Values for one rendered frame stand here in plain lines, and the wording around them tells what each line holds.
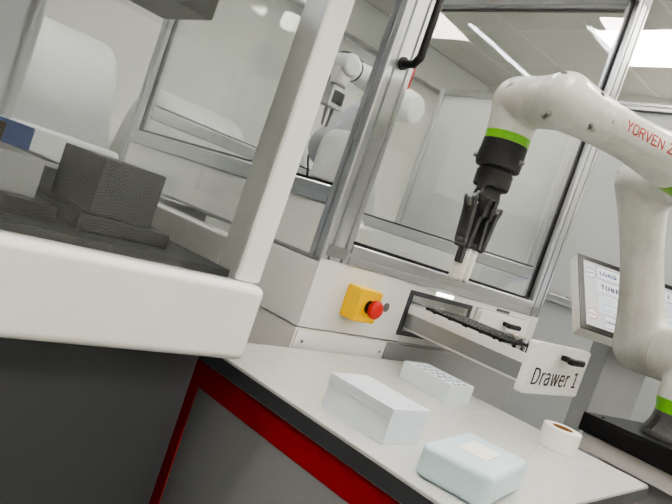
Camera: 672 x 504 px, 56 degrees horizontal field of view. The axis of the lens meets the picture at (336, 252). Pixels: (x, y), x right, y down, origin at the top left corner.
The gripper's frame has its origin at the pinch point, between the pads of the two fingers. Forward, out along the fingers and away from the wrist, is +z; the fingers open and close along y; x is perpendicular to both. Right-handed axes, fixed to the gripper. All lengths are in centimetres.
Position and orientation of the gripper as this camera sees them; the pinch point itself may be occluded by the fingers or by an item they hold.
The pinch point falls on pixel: (462, 264)
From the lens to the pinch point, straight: 133.0
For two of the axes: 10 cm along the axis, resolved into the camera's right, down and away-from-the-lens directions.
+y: -6.3, -1.9, -7.6
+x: 7.1, 2.7, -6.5
